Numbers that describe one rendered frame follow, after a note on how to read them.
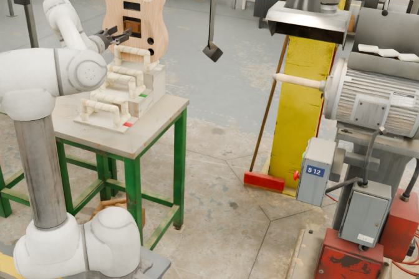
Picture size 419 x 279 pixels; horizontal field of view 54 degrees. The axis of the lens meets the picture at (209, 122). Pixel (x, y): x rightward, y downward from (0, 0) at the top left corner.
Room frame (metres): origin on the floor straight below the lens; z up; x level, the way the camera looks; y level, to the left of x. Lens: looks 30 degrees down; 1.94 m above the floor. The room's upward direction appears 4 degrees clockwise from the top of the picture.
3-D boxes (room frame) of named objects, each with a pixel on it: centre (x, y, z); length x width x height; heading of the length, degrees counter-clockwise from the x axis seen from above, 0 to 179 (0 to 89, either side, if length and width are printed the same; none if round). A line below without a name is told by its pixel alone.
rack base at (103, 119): (1.68, 0.49, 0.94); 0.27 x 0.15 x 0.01; 73
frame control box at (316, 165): (1.26, -0.49, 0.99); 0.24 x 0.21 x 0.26; 70
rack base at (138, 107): (1.83, 0.45, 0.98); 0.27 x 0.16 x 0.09; 73
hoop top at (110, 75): (1.79, 0.46, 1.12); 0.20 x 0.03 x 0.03; 72
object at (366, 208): (1.29, -0.66, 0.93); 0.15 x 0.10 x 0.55; 70
